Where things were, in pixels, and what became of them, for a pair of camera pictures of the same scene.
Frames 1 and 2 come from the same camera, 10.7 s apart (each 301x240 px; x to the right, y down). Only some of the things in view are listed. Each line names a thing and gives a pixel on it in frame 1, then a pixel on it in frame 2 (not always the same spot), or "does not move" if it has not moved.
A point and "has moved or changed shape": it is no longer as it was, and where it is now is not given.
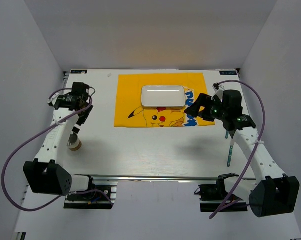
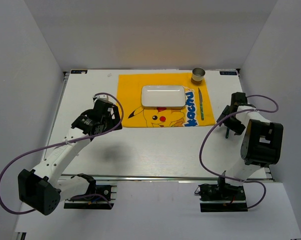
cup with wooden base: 74,143 has moved or changed shape
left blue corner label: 78,71 does not move
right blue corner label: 228,73 does not move
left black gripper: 83,119 → 113,122
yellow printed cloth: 130,112 does not move
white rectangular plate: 163,96 does not move
